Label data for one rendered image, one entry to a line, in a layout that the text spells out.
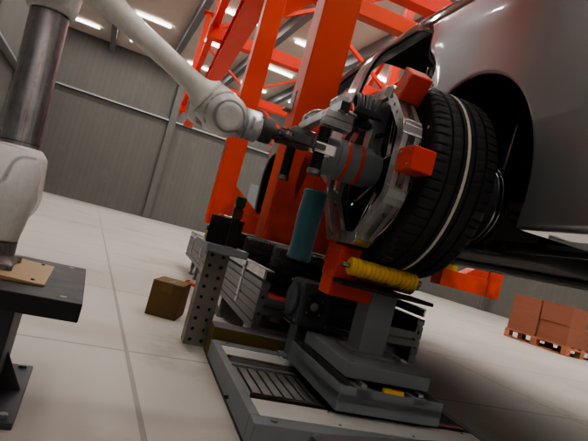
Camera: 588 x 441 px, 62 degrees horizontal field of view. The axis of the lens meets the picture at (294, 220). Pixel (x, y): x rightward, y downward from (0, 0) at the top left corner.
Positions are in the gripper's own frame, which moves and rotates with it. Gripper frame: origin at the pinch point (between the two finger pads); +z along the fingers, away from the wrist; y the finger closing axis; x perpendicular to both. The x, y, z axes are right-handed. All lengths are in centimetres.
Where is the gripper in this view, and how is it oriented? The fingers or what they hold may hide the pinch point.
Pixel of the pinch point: (322, 149)
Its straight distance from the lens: 150.0
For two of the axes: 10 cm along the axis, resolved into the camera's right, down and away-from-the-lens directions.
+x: 2.6, -9.7, 0.5
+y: 2.9, 0.3, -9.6
